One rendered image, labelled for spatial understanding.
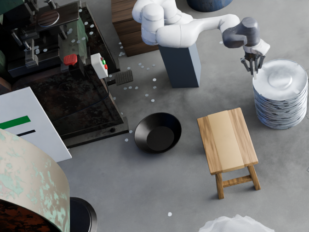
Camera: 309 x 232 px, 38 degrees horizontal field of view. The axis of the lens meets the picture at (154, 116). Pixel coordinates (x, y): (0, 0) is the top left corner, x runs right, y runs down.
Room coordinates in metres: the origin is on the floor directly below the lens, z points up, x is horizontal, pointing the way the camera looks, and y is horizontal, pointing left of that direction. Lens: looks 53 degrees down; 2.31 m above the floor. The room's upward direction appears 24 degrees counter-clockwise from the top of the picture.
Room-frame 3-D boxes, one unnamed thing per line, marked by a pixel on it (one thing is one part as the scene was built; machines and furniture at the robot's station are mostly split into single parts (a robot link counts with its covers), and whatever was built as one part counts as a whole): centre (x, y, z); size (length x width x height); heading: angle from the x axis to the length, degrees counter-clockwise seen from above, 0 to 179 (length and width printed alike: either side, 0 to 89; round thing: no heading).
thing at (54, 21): (2.07, 0.27, 0.72); 0.25 x 0.14 x 0.14; 80
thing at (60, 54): (2.10, 0.45, 0.68); 0.45 x 0.30 x 0.06; 170
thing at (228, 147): (1.20, -0.29, 0.16); 0.34 x 0.24 x 0.34; 169
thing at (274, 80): (1.43, -0.71, 0.29); 0.29 x 0.29 x 0.01
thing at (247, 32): (1.46, -0.54, 0.72); 0.18 x 0.10 x 0.13; 74
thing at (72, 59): (1.74, 0.28, 0.72); 0.07 x 0.06 x 0.08; 80
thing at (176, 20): (1.94, -0.34, 0.52); 0.22 x 0.19 x 0.14; 63
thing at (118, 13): (2.49, -0.23, 0.18); 0.40 x 0.38 x 0.35; 76
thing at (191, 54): (1.96, -0.31, 0.23); 0.18 x 0.18 x 0.45; 63
